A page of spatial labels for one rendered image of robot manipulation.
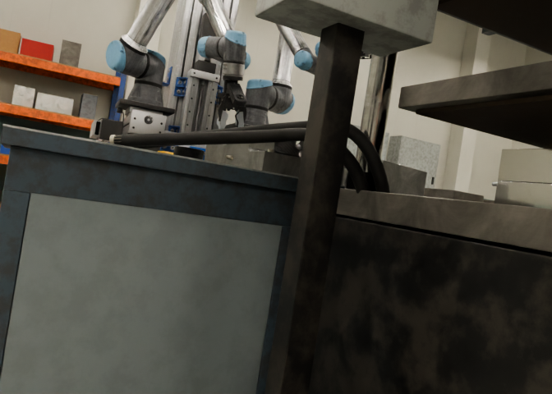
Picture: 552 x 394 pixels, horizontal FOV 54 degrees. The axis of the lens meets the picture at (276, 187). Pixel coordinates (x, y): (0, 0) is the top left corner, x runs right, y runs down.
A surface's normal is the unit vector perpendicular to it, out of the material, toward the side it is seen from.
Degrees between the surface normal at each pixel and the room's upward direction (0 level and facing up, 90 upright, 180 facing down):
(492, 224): 90
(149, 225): 90
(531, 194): 90
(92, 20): 90
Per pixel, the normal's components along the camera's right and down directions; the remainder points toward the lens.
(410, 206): -0.88, -0.15
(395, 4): 0.44, 0.05
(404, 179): 0.68, 0.09
